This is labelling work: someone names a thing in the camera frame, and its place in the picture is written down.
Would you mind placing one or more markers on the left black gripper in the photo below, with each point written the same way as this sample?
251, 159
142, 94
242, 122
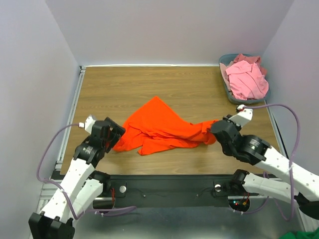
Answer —
117, 132

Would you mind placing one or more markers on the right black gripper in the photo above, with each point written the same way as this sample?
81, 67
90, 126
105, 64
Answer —
219, 129

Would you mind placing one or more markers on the orange t shirt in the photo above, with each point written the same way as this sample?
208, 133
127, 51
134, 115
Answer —
155, 127

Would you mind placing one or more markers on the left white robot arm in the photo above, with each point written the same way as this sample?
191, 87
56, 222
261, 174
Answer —
80, 185

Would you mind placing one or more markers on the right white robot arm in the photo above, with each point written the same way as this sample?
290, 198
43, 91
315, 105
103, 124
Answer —
294, 184

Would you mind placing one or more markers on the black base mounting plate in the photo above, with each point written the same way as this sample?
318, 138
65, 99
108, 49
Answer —
169, 191

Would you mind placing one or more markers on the teal laundry basket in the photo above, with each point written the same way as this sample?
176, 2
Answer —
226, 60

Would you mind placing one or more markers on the dusty pink t shirt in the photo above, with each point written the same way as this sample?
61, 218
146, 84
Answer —
251, 60

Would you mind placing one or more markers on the green cloth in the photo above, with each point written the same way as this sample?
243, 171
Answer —
301, 235

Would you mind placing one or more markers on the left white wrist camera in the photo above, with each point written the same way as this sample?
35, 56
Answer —
88, 124

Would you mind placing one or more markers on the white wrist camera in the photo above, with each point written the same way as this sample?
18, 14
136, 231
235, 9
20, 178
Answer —
244, 115
88, 124

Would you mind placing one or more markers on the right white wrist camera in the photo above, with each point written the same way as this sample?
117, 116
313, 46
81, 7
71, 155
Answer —
244, 115

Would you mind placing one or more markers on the right aluminium side rail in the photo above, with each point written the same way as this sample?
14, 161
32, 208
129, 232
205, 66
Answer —
280, 138

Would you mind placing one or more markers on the aluminium frame rail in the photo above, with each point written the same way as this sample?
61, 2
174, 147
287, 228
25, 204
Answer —
47, 191

